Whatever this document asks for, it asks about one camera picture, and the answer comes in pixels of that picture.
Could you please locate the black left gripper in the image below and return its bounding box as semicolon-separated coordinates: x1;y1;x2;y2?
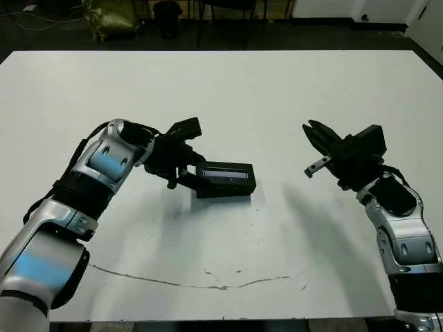
143;132;209;194

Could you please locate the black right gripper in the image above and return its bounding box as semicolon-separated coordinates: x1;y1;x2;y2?
302;118;386;191

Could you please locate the black box lid with picture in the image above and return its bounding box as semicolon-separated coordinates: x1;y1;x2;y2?
195;160;257;201

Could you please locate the black waste bin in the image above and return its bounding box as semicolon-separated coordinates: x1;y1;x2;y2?
153;1;183;39

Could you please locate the black chair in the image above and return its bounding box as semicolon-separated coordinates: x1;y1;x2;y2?
196;0;269;51

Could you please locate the crumpled plastic bag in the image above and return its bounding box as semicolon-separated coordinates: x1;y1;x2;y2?
82;0;141;42

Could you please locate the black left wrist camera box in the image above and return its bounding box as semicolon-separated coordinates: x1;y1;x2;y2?
167;116;203;142

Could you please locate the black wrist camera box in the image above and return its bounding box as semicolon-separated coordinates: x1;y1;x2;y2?
355;124;388;157
167;116;203;142

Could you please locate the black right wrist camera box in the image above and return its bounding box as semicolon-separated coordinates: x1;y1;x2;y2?
355;124;388;157

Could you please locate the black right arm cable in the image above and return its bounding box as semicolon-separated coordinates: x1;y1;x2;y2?
380;163;411;186

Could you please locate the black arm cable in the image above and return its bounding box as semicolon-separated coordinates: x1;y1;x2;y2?
380;163;411;186
22;120;115;224

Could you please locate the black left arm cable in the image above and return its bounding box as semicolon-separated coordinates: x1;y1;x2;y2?
22;120;115;224

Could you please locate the white floor cable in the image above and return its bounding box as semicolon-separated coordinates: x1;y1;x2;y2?
0;12;86;31

